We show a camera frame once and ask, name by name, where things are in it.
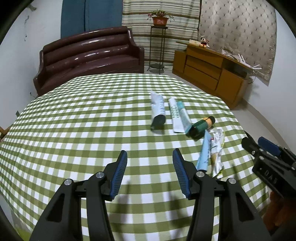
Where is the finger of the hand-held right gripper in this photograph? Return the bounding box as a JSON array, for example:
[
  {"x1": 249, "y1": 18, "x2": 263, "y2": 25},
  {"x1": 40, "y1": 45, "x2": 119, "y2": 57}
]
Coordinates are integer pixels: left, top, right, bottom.
[
  {"x1": 241, "y1": 137, "x2": 264, "y2": 160},
  {"x1": 257, "y1": 137, "x2": 281, "y2": 157}
]

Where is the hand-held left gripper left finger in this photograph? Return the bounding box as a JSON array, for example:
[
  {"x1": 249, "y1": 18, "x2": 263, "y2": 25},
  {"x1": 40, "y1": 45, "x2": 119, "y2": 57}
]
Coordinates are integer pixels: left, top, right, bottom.
[{"x1": 29, "y1": 150, "x2": 128, "y2": 241}]

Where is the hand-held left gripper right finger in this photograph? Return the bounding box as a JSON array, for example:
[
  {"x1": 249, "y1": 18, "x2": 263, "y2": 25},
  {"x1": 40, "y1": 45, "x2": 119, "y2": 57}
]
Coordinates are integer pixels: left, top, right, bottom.
[{"x1": 172, "y1": 148, "x2": 272, "y2": 241}]

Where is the light blue tube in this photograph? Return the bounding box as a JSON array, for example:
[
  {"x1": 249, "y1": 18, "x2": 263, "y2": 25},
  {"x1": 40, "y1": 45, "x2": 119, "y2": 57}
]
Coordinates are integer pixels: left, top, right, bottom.
[{"x1": 196, "y1": 133, "x2": 212, "y2": 173}]

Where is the cream snack wrapper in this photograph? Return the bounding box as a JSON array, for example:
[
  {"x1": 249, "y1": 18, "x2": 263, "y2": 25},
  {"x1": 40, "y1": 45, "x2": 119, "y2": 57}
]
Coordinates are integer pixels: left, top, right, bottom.
[{"x1": 208, "y1": 129, "x2": 225, "y2": 179}]

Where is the dark green bottle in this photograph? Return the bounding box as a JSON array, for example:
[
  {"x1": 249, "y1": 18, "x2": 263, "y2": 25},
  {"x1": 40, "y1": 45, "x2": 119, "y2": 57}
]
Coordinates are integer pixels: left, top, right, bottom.
[{"x1": 186, "y1": 116, "x2": 215, "y2": 139}]

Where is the teal tube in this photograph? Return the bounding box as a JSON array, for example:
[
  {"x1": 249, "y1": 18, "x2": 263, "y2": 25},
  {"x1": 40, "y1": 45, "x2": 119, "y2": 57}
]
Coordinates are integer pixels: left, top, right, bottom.
[{"x1": 176, "y1": 101, "x2": 191, "y2": 133}]

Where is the white green toothpaste tube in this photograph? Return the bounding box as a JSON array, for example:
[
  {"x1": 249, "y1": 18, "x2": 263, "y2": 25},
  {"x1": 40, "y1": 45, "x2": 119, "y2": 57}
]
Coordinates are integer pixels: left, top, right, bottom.
[{"x1": 168, "y1": 98, "x2": 185, "y2": 133}]

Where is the white toothpaste tube black cap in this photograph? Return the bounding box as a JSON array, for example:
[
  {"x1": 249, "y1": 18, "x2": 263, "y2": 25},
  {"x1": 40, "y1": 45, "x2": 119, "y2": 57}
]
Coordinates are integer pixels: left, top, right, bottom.
[{"x1": 150, "y1": 91, "x2": 166, "y2": 130}]

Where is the person's right forearm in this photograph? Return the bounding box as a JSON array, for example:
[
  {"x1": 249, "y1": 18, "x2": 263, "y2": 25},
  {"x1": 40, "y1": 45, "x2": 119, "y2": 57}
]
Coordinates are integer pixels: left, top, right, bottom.
[{"x1": 264, "y1": 190, "x2": 287, "y2": 223}]

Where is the green checked tablecloth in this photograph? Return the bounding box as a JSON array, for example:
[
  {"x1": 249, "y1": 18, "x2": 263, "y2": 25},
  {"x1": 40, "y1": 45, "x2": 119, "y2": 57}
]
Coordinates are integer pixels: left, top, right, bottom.
[{"x1": 0, "y1": 73, "x2": 270, "y2": 241}]

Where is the wooden cabinet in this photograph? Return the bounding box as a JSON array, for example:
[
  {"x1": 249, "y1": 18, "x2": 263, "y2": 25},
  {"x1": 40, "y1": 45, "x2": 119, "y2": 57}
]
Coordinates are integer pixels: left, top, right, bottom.
[{"x1": 172, "y1": 41, "x2": 263, "y2": 110}]

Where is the white router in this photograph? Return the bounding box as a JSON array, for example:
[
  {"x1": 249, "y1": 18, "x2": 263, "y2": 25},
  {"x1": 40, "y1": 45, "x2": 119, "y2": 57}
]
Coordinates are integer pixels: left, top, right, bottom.
[{"x1": 237, "y1": 53, "x2": 263, "y2": 70}]

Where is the clear plastic wrapper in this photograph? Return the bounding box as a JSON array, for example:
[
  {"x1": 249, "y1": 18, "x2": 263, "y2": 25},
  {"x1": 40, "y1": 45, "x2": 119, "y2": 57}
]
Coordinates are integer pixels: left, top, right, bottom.
[{"x1": 221, "y1": 47, "x2": 238, "y2": 58}]

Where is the black metal plant stand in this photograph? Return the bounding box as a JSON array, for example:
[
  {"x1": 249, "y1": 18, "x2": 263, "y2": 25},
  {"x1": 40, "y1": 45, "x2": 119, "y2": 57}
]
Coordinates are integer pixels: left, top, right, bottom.
[{"x1": 146, "y1": 25, "x2": 169, "y2": 75}]

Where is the mouse plush toy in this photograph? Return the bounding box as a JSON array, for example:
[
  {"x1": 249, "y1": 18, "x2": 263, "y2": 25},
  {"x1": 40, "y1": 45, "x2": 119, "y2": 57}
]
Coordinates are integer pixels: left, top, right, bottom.
[{"x1": 199, "y1": 36, "x2": 210, "y2": 49}]

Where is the beige quilted curtain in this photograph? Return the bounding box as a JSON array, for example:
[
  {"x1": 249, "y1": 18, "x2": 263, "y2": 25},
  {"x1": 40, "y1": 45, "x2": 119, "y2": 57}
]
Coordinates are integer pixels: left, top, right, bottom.
[{"x1": 198, "y1": 0, "x2": 278, "y2": 85}]

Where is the brown leather sofa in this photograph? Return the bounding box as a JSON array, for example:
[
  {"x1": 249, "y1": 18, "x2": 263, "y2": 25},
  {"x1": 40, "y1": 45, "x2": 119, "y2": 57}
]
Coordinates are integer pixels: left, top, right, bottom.
[{"x1": 33, "y1": 26, "x2": 145, "y2": 96}]

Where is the potted plant red pot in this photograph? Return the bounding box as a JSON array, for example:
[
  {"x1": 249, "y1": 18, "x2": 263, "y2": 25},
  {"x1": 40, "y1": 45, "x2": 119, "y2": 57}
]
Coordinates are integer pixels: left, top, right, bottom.
[{"x1": 147, "y1": 10, "x2": 175, "y2": 26}]

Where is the striped curtain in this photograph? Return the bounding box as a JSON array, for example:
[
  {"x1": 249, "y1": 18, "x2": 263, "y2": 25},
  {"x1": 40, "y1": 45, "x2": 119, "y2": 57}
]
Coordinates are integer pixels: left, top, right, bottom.
[{"x1": 122, "y1": 0, "x2": 200, "y2": 66}]

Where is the blue curtain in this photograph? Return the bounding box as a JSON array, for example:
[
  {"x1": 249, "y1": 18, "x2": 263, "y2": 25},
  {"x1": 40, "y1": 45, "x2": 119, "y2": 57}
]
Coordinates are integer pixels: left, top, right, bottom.
[{"x1": 60, "y1": 0, "x2": 123, "y2": 39}]

